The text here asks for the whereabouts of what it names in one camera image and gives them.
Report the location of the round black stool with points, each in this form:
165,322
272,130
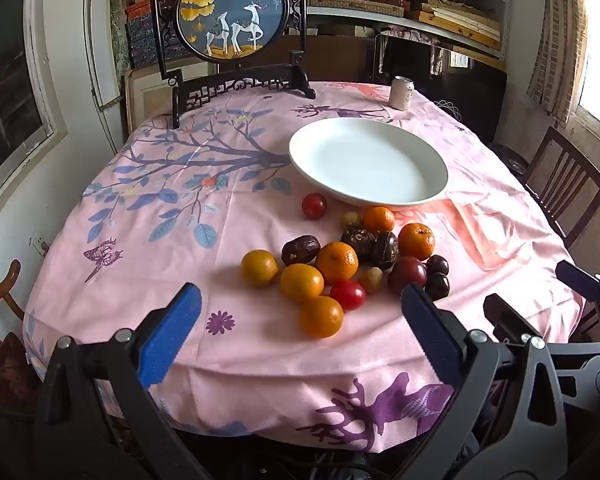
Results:
510,160

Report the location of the white shelf unit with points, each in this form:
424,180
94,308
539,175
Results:
375,22

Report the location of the dark cherry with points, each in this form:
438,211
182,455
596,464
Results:
437,264
437,285

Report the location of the white drink can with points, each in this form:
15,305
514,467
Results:
402,94

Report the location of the dark brown jujube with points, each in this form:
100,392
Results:
300,251

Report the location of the curved brown wooden chair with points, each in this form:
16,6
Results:
0,300

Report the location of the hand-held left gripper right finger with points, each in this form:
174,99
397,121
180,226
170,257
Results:
430,335

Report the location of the small smooth orange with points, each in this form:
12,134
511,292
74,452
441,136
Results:
321,316
301,281

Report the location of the white leaning frame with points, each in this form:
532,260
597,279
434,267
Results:
97,50

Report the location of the yellowish small orange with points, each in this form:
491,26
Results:
259,267

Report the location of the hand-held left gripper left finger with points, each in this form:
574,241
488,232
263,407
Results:
172,335

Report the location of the stack of wooden frames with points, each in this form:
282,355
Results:
460,20

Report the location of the red cherry tomato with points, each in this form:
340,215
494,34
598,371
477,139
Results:
347,294
314,205

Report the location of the pink floral cloth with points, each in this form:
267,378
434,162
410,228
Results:
410,35

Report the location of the stack of patterned fabric boxes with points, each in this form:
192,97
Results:
140,35

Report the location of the dark wooden slat chair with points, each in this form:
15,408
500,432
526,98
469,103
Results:
570,180

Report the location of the dark wrinkled passion fruit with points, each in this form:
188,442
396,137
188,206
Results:
384,250
358,238

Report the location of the beige longan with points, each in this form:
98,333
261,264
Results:
370,279

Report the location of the beige curtain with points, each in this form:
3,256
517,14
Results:
555,35

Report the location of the purple plum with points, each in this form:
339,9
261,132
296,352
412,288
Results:
406,274

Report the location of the pink printed tablecloth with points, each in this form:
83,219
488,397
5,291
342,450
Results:
230,360

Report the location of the beige framed board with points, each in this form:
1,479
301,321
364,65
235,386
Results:
145,100

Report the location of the white plate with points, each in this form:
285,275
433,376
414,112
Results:
370,165

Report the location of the wall socket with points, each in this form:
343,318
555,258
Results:
39,245

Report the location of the tangerine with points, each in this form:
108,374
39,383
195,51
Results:
336,261
379,219
416,240

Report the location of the round deer screen ornament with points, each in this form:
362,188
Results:
230,10

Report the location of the small yellow-green longan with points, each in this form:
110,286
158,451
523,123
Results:
350,218

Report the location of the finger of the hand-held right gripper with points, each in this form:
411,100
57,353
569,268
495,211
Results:
507,315
577,277

